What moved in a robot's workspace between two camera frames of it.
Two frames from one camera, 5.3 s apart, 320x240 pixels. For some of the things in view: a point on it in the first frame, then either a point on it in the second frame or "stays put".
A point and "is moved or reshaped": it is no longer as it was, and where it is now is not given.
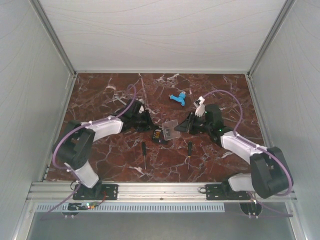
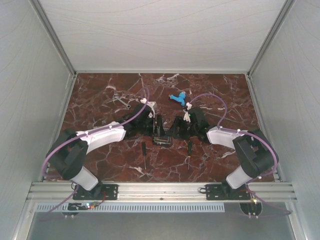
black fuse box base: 158,135 stays put
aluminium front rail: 56,192 stays put
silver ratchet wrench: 115,96 stays put
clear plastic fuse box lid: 168,129 is moved or reshaped
